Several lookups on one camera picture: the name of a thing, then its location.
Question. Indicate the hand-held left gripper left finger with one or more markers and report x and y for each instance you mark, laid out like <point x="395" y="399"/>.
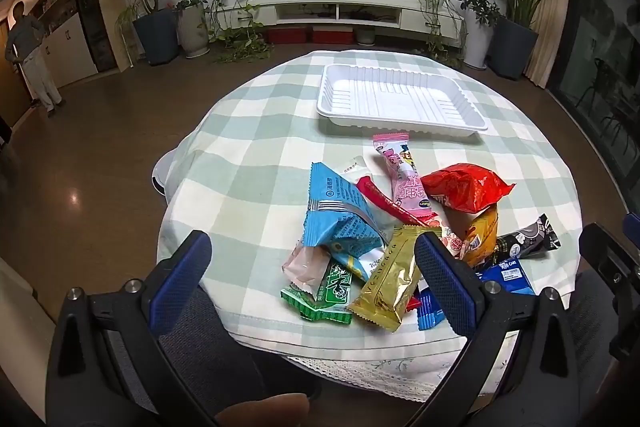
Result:
<point x="184" y="269"/>

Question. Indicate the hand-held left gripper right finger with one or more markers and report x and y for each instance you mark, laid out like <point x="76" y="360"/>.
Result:
<point x="445" y="288"/>

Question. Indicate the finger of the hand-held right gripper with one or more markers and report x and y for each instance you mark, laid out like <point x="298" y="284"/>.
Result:
<point x="607" y="252"/>

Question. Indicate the red and blue snack packet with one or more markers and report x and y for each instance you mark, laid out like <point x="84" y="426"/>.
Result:
<point x="429" y="312"/>

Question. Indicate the gold snack packet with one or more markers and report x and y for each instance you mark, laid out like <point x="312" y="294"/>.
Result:
<point x="392" y="284"/>

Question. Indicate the dark blue snack packet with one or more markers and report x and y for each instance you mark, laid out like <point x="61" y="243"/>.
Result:
<point x="505" y="277"/>

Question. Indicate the black snack packet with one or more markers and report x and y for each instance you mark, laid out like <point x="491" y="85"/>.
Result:
<point x="525" y="241"/>

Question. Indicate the red puffed snack packet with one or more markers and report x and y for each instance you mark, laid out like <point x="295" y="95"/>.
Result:
<point x="462" y="187"/>

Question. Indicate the green snack packet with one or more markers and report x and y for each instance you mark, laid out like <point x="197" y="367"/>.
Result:
<point x="325" y="297"/>

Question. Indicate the pale pink snack packet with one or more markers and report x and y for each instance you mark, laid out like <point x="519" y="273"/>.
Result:
<point x="305" y="264"/>

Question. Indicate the light blue snack packet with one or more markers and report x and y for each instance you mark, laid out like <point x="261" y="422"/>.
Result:
<point x="340" y="219"/>

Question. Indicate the white plastic tray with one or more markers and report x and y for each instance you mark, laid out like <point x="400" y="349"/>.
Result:
<point x="395" y="99"/>

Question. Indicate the person's left hand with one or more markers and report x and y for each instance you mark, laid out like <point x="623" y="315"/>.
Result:
<point x="265" y="411"/>

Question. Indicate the grey mesh chair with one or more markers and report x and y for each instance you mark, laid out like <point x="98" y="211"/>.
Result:
<point x="592" y="322"/>
<point x="235" y="357"/>

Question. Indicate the white and red snack packet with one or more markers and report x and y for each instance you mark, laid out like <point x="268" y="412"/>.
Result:
<point x="450" y="237"/>

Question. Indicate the orange snack packet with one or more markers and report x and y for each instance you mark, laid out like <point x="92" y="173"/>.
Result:
<point x="482" y="232"/>

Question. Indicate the white round table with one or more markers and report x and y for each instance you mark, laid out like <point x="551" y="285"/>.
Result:
<point x="162" y="172"/>

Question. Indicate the white lace tablecloth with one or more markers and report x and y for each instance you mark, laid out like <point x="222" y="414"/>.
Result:
<point x="380" y="369"/>

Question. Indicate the red stick snack packet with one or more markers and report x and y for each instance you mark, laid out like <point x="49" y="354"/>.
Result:
<point x="385" y="202"/>

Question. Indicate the black outdoor chairs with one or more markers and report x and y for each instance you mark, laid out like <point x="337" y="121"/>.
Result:
<point x="607" y="102"/>

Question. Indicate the green checked tablecloth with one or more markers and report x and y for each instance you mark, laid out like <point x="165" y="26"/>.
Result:
<point x="260" y="127"/>

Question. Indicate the plant in grey pot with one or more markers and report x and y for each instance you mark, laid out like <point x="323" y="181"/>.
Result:
<point x="192" y="29"/>

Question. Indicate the trailing green plant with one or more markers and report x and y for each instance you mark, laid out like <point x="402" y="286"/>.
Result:
<point x="237" y="22"/>

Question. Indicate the red storage box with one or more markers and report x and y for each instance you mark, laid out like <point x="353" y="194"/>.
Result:
<point x="286" y="35"/>
<point x="332" y="35"/>

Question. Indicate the plant in white pot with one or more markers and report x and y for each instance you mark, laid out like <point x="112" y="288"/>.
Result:
<point x="477" y="27"/>

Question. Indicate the small white pot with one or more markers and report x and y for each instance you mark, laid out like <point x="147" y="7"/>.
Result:
<point x="366" y="35"/>

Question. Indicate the trailing plant on cabinet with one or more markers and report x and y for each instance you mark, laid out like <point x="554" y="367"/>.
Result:
<point x="435" y="7"/>

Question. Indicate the white television cabinet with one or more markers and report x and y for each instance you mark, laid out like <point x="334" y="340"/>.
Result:
<point x="360" y="12"/>

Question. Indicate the white wall cupboards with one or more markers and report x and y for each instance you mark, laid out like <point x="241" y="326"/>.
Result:
<point x="65" y="42"/>

